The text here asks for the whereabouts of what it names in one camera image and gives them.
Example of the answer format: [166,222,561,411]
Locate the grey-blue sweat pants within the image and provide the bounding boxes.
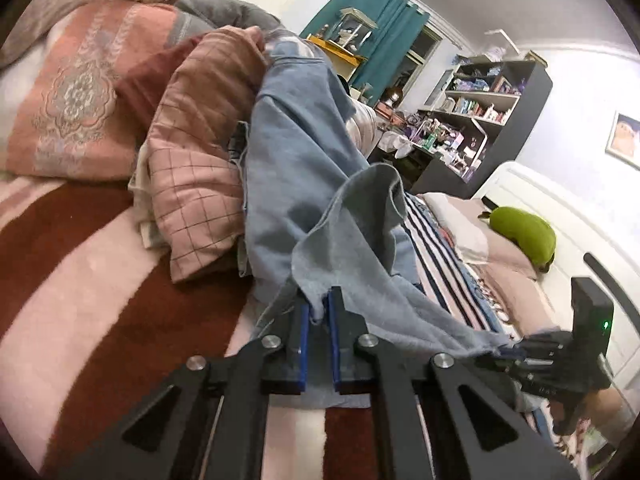
[245,164,508,358]

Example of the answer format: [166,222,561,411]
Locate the pink knitted pillow cover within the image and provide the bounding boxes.
[419,193,559,336]

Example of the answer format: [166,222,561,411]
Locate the green plush pillow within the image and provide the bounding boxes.
[478,206,556,273]

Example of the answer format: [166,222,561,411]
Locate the white bed headboard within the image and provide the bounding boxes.
[473,162,639,390]

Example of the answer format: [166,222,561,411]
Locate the striped plush bed blanket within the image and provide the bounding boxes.
[0,173,551,480]

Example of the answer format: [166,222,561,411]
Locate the dark grey bookshelf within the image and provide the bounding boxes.
[405,60,552,198]

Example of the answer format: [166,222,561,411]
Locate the pink checked garment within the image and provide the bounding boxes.
[146,26,267,282]

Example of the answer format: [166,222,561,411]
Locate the blue denim garment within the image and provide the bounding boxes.
[234,34,419,306]

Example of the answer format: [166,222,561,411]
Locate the pink patterned folded quilt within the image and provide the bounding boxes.
[0,0,212,181]

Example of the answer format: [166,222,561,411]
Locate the yellow white small shelf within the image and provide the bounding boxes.
[307,35,367,81]

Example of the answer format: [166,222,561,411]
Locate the dark red garment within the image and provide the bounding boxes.
[115,35,204,132]

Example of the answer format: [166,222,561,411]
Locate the teal window curtain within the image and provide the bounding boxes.
[300,0,430,102]

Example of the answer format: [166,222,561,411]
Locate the white display house box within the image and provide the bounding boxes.
[331,8,378,54]

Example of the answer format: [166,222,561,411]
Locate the beige grey rumpled duvet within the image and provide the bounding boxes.
[175,0,283,32]

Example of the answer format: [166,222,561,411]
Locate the framed wall picture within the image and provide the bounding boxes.
[605,113,640,169]

